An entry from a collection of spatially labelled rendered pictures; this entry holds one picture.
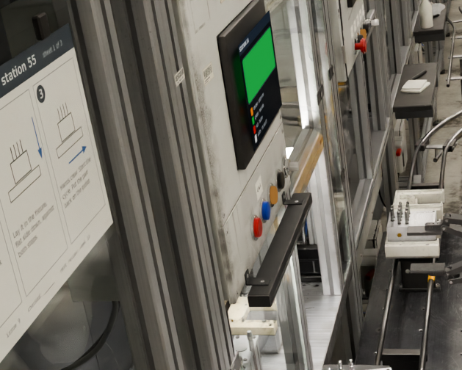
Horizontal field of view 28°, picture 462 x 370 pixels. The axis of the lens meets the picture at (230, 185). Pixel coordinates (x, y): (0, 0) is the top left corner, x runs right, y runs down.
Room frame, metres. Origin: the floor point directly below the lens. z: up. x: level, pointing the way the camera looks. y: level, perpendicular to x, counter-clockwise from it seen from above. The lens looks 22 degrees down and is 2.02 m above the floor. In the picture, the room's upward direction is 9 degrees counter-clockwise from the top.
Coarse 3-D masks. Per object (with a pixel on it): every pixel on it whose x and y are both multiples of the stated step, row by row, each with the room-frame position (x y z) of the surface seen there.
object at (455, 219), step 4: (452, 216) 1.65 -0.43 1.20; (456, 216) 1.65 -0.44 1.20; (460, 216) 1.65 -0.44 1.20; (444, 220) 1.65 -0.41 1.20; (448, 220) 1.64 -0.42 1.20; (452, 220) 1.64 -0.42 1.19; (456, 220) 1.64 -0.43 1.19; (460, 220) 1.64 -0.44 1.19; (456, 224) 1.64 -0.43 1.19; (460, 224) 1.64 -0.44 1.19
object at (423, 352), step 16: (400, 288) 2.28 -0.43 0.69; (416, 288) 2.26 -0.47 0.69; (432, 288) 2.04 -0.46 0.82; (384, 320) 1.92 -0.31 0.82; (384, 336) 1.85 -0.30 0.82; (384, 352) 1.80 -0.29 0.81; (400, 352) 1.79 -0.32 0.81; (416, 352) 1.78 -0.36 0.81; (400, 368) 1.78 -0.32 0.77; (416, 368) 1.77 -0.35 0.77
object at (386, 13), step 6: (384, 0) 3.42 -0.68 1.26; (384, 6) 3.41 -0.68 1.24; (384, 12) 3.39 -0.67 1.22; (390, 12) 3.57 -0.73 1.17; (384, 18) 3.37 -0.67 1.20; (390, 18) 3.56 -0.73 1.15; (390, 24) 3.54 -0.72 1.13; (390, 30) 3.52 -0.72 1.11; (390, 36) 3.51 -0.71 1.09; (390, 42) 3.49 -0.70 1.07; (390, 48) 3.47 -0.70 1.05; (390, 54) 3.46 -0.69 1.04; (390, 60) 3.44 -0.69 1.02; (390, 66) 3.42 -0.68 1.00; (390, 72) 3.41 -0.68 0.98; (390, 78) 3.39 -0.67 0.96; (390, 84) 3.37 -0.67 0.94
